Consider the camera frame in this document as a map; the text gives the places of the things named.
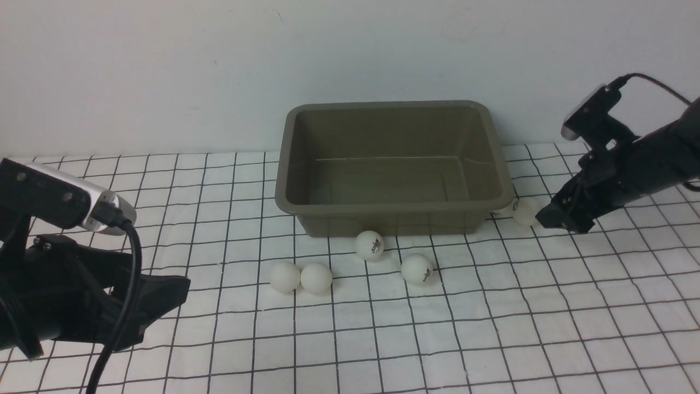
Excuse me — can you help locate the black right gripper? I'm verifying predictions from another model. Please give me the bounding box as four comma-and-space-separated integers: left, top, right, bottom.
535, 140, 657, 234

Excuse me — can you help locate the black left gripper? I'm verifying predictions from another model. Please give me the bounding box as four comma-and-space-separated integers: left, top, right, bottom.
2, 235, 191, 354

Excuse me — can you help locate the plain white ball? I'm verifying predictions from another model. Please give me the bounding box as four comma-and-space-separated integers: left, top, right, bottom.
300, 263, 333, 294
269, 262, 301, 294

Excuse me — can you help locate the white logo ball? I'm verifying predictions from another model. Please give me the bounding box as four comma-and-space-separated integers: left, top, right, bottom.
355, 230, 385, 261
400, 254, 434, 285

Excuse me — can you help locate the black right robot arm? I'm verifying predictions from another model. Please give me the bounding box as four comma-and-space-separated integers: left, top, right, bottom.
535, 100, 699, 234

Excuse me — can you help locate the white black-grid tablecloth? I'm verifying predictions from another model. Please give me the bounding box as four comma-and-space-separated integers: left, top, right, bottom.
19, 152, 699, 393

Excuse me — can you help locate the olive plastic storage bin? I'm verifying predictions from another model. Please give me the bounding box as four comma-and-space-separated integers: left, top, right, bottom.
275, 100, 515, 237

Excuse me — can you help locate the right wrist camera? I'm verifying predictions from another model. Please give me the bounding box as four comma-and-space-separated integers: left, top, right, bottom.
561, 84, 638, 152

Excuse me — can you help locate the right camera cable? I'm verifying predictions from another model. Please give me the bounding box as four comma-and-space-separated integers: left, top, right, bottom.
607, 73, 692, 106

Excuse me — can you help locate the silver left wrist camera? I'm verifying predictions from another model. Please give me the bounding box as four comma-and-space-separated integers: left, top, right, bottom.
1, 159, 137, 242

